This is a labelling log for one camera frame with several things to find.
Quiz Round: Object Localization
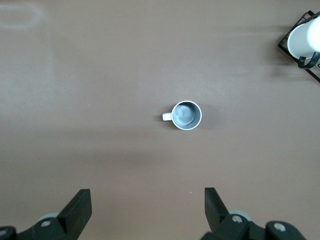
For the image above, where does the white ribbed cup blue inside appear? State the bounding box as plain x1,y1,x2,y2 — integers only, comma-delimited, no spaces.
161,100,203,131

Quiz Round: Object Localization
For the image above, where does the black wire rack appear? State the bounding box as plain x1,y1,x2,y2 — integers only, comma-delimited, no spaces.
277,10,320,83

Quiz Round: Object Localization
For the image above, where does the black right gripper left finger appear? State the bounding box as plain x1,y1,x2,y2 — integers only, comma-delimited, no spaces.
16,188,93,240

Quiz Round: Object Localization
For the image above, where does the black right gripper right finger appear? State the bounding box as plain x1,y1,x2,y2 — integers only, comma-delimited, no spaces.
201,187,266,240

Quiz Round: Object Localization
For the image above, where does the white mug with black handle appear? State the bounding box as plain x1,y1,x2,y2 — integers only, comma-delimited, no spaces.
286,17,320,69

